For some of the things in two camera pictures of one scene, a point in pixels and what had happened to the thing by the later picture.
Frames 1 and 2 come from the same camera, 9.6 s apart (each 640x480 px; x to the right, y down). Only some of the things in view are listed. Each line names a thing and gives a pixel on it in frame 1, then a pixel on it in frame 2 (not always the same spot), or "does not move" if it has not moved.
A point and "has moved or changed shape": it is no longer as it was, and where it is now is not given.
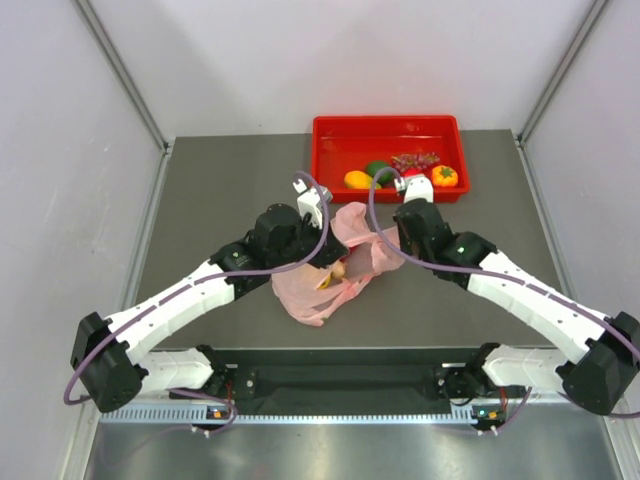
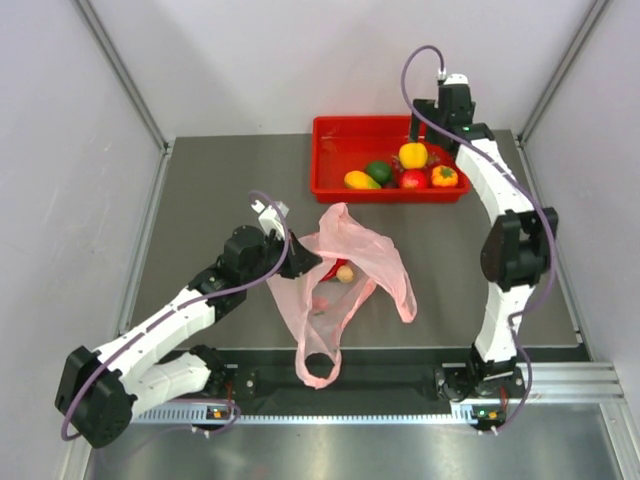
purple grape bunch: x=411 y=161 does not move
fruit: x=326 y=283 → x=413 y=155
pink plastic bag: x=318 y=293 has moved or changed shape
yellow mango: x=356 y=179 does not move
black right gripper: x=406 y=246 → x=427 y=108
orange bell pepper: x=444 y=175 does not move
